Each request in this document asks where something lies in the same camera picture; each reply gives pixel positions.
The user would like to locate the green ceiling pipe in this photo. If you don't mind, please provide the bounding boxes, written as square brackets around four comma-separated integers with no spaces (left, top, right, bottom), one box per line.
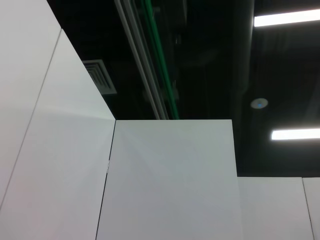
[139,0,180,120]

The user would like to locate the square ceiling air vent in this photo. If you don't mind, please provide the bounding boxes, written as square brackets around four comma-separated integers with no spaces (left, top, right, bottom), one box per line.
[81,59,118,95]

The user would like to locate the round white ceiling sensor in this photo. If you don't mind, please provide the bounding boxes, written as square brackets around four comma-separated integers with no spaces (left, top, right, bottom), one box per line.
[250,98,269,110]

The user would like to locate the rectangular ceiling light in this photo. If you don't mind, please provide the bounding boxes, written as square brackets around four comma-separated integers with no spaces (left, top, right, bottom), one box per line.
[271,128,320,141]
[253,8,320,27]

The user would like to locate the white ceiling cable tray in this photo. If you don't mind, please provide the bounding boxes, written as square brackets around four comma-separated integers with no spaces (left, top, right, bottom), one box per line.
[114,0,168,120]

